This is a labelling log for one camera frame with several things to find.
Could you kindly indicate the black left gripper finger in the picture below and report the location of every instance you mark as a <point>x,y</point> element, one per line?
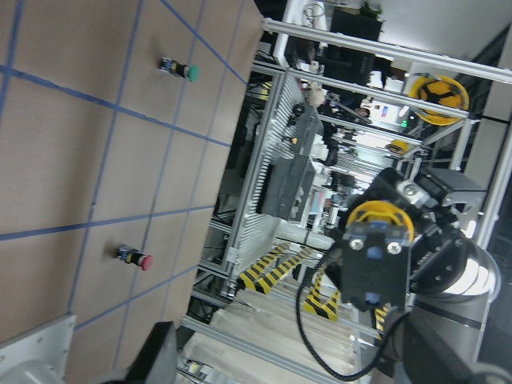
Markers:
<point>157,360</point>

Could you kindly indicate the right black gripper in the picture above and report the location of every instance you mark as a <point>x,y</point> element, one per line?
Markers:
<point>443,262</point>

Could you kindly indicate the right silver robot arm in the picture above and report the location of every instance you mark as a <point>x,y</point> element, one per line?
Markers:
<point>459,320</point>

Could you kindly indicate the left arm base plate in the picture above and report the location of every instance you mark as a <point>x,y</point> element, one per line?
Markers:
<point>39,355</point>

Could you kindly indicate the red push button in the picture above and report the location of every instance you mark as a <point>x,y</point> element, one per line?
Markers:
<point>131,255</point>

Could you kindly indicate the yellow push button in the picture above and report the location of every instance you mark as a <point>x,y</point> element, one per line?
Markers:
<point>370,262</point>

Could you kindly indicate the green push button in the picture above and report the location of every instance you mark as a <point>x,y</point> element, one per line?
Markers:
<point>186,71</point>

